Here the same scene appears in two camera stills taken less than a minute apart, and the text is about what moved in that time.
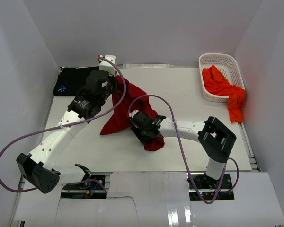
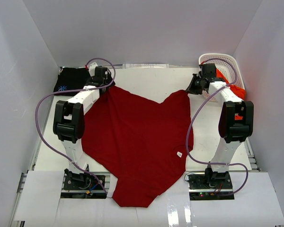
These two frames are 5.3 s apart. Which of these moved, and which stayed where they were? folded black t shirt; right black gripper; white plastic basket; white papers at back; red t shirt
Moved: red t shirt; right black gripper
Stayed: folded black t shirt; white papers at back; white plastic basket
